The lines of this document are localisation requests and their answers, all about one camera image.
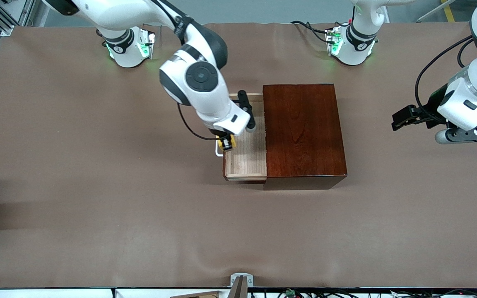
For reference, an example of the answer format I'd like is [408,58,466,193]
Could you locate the grey metal camera bracket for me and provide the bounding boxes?
[230,273,254,298]

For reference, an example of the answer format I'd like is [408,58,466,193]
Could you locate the brown table cover sheet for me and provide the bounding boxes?
[0,23,477,289]

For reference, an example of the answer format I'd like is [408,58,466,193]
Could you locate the light wood drawer white handle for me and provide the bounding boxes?
[215,93,268,182]

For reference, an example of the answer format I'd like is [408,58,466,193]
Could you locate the black left base cables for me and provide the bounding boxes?
[290,20,332,44]

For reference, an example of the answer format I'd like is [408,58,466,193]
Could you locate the dark brown wooden box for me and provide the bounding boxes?
[263,84,348,191]

